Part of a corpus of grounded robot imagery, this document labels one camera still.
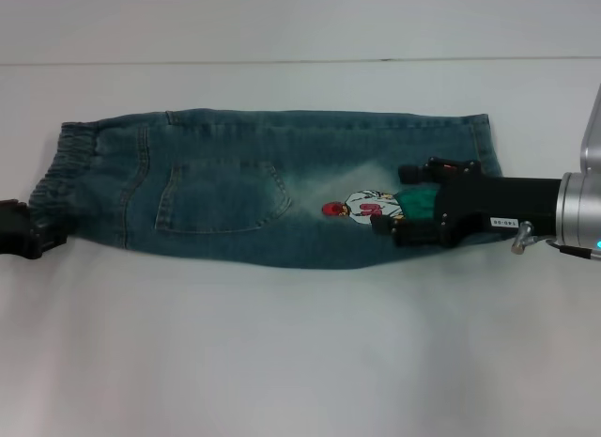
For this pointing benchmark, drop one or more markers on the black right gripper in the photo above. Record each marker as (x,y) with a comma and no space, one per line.
(497,202)

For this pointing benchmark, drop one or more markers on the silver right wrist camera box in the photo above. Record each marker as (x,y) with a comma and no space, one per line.
(592,136)

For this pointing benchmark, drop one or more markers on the blue denim shorts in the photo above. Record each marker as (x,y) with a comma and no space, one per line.
(211,188)

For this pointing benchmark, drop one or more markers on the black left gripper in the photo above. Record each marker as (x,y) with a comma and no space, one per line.
(14,235)

